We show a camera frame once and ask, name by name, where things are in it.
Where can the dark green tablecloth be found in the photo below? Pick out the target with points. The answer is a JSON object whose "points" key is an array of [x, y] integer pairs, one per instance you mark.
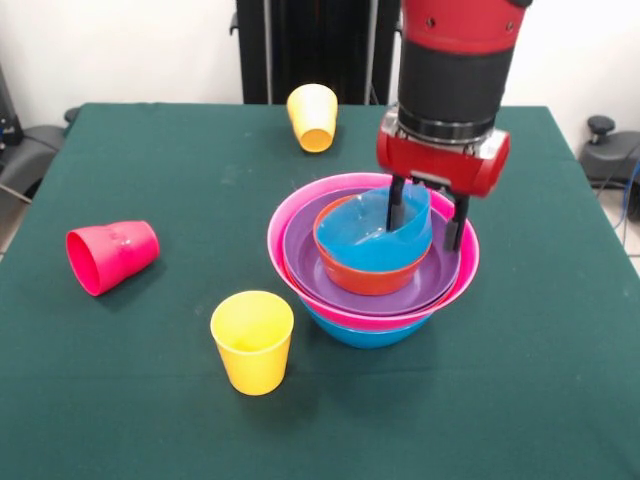
{"points": [[350, 435]]}

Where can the small blue plastic bowl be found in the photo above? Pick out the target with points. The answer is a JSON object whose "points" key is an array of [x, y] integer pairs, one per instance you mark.
{"points": [[360, 245]]}

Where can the yellow plastic cup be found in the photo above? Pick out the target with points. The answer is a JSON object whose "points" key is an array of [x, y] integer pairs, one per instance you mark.
{"points": [[252, 357], [316, 141], [312, 107]]}

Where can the black round knob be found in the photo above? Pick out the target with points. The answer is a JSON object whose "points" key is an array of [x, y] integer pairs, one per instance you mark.
{"points": [[71, 115]]}

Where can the black equipment base with knob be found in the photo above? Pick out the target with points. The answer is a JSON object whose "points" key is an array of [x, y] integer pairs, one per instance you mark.
{"points": [[612, 155]]}

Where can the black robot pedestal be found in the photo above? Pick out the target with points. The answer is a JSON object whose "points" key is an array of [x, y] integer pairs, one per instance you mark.
{"points": [[320, 50]]}

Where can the red plastic cup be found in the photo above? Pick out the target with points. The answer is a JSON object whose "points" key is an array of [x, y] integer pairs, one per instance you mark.
{"points": [[115, 252]]}

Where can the small orange plastic bowl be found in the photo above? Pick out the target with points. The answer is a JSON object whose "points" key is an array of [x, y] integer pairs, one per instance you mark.
{"points": [[370, 282]]}

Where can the purple plastic bowl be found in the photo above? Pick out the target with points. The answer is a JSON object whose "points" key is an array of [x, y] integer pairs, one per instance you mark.
{"points": [[380, 316], [445, 270]]}

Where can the dark device box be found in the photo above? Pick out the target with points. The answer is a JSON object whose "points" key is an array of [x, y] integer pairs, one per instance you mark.
{"points": [[7, 125]]}

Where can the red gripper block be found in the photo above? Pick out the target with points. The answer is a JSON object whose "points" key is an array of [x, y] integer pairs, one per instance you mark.
{"points": [[440, 165]]}

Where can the large blue plastic bowl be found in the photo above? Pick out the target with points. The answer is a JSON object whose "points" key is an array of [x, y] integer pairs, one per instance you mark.
{"points": [[367, 337]]}

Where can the black padded equipment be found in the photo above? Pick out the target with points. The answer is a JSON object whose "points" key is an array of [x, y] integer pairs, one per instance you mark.
{"points": [[35, 150]]}

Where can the pink plastic bowl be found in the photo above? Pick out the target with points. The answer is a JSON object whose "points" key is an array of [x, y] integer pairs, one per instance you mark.
{"points": [[472, 270]]}

